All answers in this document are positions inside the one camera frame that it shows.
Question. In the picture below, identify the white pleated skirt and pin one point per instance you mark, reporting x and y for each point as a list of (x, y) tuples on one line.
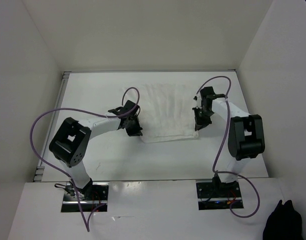
[(166, 112)]

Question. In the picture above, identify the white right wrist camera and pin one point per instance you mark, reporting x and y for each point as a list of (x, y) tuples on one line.
[(197, 102)]

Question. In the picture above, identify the dark folded garment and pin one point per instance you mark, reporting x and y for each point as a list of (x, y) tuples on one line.
[(284, 223)]

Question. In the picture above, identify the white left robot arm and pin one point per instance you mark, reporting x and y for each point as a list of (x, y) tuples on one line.
[(70, 142)]

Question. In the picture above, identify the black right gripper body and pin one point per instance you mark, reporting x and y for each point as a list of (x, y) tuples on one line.
[(206, 112)]

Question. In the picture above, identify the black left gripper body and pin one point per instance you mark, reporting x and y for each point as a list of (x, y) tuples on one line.
[(130, 116)]

